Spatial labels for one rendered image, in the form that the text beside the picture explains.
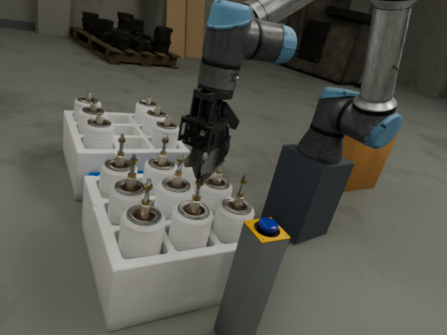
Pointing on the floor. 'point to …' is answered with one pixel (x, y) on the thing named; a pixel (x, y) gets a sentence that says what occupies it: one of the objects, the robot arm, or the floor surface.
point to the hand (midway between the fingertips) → (202, 173)
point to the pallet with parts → (125, 40)
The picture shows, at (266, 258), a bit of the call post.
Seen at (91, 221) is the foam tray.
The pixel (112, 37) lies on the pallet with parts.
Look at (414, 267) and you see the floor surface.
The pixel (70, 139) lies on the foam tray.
